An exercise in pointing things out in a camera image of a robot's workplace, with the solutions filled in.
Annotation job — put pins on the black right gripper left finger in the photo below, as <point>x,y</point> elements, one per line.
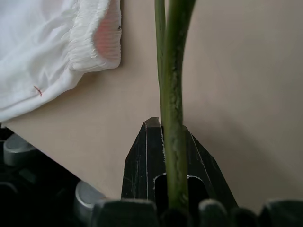
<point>138,165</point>

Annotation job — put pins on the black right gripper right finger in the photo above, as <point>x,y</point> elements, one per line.
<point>198,165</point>

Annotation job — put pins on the green plant stem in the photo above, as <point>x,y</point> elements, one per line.
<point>174,113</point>

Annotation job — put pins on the white shorts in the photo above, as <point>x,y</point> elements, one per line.
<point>40,47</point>

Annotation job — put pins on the silver and black robot body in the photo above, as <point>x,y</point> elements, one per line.
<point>19,151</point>

